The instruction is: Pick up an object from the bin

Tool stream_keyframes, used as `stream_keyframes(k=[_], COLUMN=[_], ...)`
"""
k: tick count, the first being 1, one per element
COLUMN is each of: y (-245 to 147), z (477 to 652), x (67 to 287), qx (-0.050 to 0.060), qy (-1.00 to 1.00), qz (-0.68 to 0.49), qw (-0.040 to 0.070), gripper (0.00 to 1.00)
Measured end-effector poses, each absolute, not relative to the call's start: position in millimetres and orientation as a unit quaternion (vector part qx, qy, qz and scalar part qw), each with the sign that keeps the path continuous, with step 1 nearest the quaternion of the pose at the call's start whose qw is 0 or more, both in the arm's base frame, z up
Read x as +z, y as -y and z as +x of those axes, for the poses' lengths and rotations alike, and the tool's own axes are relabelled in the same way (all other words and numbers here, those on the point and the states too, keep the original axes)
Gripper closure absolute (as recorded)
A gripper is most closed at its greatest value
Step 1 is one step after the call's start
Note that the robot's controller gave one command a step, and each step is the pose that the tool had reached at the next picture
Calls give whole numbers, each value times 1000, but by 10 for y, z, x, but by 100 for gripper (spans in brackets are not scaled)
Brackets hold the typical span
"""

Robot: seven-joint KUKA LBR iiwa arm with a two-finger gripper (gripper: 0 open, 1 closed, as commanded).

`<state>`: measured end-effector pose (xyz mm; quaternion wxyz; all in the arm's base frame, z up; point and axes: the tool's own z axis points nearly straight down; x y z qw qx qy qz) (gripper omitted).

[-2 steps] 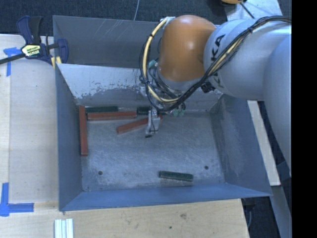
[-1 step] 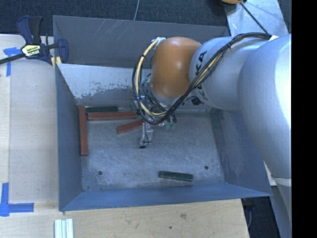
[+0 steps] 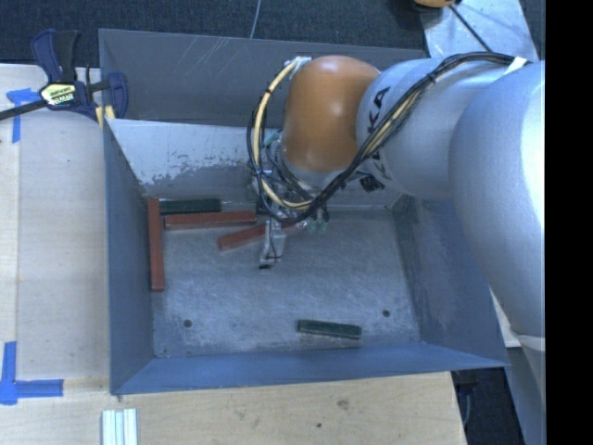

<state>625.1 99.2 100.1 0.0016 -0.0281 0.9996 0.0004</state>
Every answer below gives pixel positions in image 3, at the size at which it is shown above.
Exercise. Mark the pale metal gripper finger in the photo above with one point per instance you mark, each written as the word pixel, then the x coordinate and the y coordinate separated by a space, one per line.
pixel 279 244
pixel 266 246

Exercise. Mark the red-brown flat block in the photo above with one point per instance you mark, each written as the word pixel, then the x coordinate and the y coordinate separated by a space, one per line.
pixel 156 248
pixel 238 238
pixel 208 219

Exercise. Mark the grey metal bin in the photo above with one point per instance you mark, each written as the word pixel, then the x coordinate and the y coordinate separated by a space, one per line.
pixel 287 290

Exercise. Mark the dark green flat block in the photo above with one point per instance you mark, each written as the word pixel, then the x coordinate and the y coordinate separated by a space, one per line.
pixel 190 206
pixel 330 329

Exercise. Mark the pale wood board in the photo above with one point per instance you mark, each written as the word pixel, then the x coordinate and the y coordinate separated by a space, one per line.
pixel 60 248

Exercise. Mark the black cylinder on white bracket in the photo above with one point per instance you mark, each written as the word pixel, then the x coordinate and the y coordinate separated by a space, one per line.
pixel 372 183

